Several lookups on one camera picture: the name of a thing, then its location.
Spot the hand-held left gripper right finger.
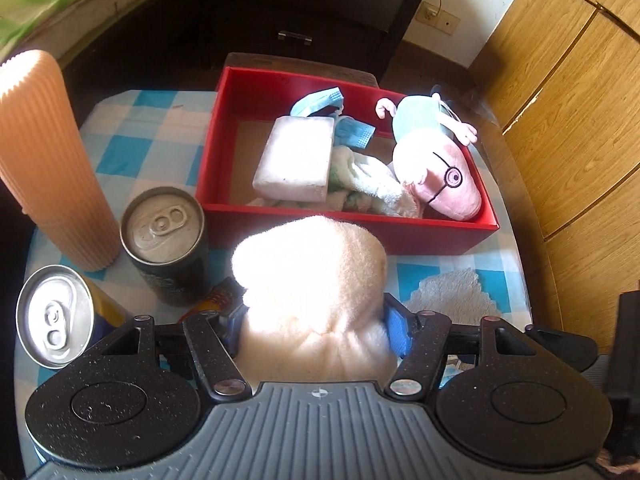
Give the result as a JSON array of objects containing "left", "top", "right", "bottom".
[{"left": 382, "top": 294, "right": 531, "bottom": 402}]

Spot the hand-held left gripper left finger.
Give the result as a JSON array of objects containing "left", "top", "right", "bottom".
[{"left": 102, "top": 305, "right": 253, "bottom": 403}]

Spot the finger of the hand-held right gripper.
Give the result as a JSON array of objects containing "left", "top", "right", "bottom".
[{"left": 524, "top": 324, "right": 598, "bottom": 373}]

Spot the pale terry towel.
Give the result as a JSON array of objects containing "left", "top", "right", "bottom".
[{"left": 402, "top": 267, "right": 513, "bottom": 326}]

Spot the cream plush toy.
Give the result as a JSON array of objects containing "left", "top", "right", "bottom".
[{"left": 231, "top": 215, "right": 396, "bottom": 383}]

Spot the red cardboard box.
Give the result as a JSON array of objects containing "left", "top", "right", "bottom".
[{"left": 194, "top": 66, "right": 501, "bottom": 256}]

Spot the pale green towel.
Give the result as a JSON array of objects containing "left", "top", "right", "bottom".
[{"left": 247, "top": 146, "right": 426, "bottom": 220}]

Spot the pink pig plush toy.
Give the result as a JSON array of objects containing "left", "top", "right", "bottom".
[{"left": 375, "top": 85, "right": 483, "bottom": 222}]

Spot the white foam block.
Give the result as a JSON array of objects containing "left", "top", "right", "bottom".
[{"left": 252, "top": 115, "right": 336, "bottom": 202}]

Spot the blue face mask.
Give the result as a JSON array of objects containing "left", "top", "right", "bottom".
[
  {"left": 334, "top": 116, "right": 377, "bottom": 150},
  {"left": 290, "top": 86, "right": 347, "bottom": 117}
]

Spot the red yellow snack packet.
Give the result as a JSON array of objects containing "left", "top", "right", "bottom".
[{"left": 192, "top": 277, "right": 246, "bottom": 318}]

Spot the black drink can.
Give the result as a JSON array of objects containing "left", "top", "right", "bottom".
[{"left": 120, "top": 186, "right": 211, "bottom": 307}]

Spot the yellow blue drink can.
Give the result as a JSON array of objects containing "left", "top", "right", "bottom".
[{"left": 16, "top": 265, "right": 128, "bottom": 370}]

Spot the blue checkered tablecloth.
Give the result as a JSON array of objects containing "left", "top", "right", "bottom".
[{"left": 12, "top": 89, "right": 533, "bottom": 396}]

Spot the light wooden wardrobe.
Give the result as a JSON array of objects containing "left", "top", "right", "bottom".
[{"left": 470, "top": 0, "right": 640, "bottom": 311}]

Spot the peach ribbed cylinder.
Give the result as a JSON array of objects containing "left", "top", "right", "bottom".
[{"left": 0, "top": 50, "right": 118, "bottom": 272}]

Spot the dark wooden nightstand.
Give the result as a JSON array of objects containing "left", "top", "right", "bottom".
[{"left": 190, "top": 0, "right": 441, "bottom": 86}]

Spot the floral blanket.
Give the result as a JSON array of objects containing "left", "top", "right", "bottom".
[{"left": 0, "top": 0, "right": 138, "bottom": 56}]

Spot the cream wall socket plate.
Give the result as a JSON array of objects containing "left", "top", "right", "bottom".
[{"left": 417, "top": 2, "right": 461, "bottom": 36}]

